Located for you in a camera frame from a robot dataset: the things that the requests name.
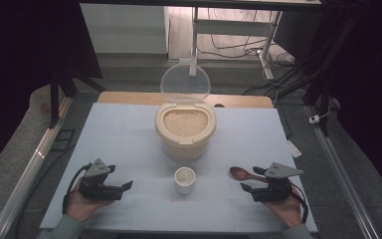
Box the white desk frame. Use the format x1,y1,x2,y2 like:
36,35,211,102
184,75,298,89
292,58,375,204
188,6,282,81

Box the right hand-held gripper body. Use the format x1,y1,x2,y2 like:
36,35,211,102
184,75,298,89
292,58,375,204
251,161,304,203

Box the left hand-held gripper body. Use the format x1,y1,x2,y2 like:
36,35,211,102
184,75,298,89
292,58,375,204
79,158,123,202

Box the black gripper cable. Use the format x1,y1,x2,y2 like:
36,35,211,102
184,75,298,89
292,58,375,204
62,162,93,215
289,183,309,224

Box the white cup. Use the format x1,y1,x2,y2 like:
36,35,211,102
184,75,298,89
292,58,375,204
173,166,197,196

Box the beige rice container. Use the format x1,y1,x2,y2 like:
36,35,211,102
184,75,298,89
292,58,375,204
154,101,218,162

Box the white tag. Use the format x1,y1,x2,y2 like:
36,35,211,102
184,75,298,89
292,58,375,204
286,138,303,159

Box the brown wooden spoon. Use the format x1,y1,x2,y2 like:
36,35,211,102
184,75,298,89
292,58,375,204
229,165,269,184

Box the person's right hand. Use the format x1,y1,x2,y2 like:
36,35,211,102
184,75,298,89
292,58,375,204
263,185,304,229

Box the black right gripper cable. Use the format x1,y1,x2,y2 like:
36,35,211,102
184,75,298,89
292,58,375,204
289,183,309,224

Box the wooden table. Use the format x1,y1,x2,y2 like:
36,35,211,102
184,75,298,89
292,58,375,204
97,91,275,110

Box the black tripod stand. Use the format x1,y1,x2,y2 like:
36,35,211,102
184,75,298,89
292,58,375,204
242,59,333,137
48,64,107,129

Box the black curtain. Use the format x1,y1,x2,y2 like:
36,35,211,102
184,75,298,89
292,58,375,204
0,0,103,180
317,0,382,202

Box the white rice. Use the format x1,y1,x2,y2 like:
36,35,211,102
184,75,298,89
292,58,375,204
162,109,210,138

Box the white cabinet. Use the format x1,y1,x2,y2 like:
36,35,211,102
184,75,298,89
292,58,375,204
79,3,170,55

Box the clear container lid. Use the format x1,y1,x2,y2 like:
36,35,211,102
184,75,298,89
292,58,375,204
159,62,212,104

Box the aluminium rail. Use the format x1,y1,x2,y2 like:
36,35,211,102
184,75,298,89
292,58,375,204
303,105,382,239
0,96,75,239

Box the person's left hand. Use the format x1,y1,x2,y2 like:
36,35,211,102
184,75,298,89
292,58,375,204
65,180,114,223

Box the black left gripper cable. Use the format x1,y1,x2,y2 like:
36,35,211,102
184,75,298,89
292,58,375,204
62,162,93,215

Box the black floor cables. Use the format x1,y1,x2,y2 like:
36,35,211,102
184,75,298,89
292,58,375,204
195,8,296,69

